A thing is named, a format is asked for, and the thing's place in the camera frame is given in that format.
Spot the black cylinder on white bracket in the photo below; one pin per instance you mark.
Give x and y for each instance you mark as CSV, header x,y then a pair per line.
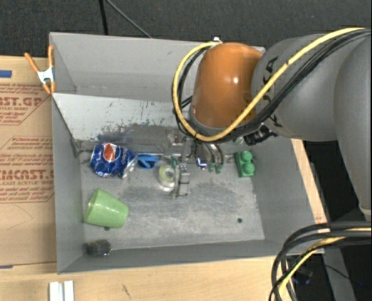
x,y
258,135

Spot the grey metal bin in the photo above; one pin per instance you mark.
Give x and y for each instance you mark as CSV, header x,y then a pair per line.
x,y
179,218

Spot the clear tape roll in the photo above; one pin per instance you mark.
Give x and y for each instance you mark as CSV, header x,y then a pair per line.
x,y
165,174

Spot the blue sunglasses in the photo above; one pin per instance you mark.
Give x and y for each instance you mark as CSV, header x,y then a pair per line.
x,y
146,161

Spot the crushed blue soda can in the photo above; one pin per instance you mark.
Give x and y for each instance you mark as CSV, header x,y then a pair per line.
x,y
110,161

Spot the green toy brick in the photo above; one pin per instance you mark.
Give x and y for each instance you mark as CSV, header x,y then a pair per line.
x,y
245,165

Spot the green plastic cup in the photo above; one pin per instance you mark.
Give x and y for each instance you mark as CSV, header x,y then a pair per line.
x,y
105,210

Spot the dark grey lump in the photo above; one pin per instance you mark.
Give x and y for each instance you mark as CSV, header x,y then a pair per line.
x,y
97,247

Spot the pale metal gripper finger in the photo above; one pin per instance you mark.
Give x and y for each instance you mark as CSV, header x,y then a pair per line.
x,y
183,188
182,170

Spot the brown cardboard board red print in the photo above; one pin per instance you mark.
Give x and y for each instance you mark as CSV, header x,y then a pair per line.
x,y
22,218

